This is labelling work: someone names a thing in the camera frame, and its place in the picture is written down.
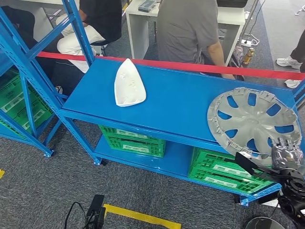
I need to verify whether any chrome stanchion post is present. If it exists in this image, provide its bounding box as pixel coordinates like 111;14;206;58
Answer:
244;216;285;229

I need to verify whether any red barrier belt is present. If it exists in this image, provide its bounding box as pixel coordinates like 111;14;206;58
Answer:
37;51;305;81

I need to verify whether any black office chair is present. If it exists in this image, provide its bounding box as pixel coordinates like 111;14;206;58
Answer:
91;39;108;57

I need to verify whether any white power strip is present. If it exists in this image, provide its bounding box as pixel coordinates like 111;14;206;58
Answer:
241;33;260;47

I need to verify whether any silver wheel hubcap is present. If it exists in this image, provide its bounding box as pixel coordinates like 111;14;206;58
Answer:
206;87;302;167

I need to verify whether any clear plastic case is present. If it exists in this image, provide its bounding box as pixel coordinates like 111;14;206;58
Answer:
138;0;157;12

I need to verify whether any white plastic shell part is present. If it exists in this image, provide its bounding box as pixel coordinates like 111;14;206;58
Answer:
114;58;147;107

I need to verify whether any black device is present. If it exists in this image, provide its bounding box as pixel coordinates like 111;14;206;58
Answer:
217;0;249;8

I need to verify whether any blue metal shelf rack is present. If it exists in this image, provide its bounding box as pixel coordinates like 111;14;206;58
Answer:
0;55;65;159
0;0;305;207

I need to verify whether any green folding plastic crate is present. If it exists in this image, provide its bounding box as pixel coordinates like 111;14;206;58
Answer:
12;94;54;134
188;166;265;195
0;69;46;113
192;147;274;186
98;125;166;145
105;135;166;158

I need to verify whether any crumpled plastic bag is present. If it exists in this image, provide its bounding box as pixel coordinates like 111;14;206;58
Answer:
233;44;245;64

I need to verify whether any thin metal pole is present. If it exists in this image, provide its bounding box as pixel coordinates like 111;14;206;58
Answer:
239;0;259;42

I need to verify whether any golden bottle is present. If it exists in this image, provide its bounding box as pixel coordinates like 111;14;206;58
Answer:
242;47;255;66

